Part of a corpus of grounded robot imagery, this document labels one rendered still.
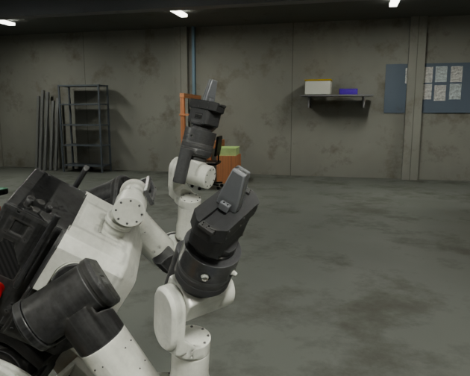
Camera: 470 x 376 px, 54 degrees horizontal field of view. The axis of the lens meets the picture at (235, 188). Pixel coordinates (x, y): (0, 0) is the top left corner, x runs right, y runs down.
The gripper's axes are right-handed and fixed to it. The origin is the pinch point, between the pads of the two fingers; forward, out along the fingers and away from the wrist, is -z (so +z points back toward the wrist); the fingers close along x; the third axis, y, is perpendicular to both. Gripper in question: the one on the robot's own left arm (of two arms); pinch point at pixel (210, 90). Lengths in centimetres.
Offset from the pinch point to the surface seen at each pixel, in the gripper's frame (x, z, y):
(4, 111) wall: -1133, 63, -273
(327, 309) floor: -69, 106, -196
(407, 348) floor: -5, 101, -187
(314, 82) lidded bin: -497, -147, -626
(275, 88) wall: -597, -129, -627
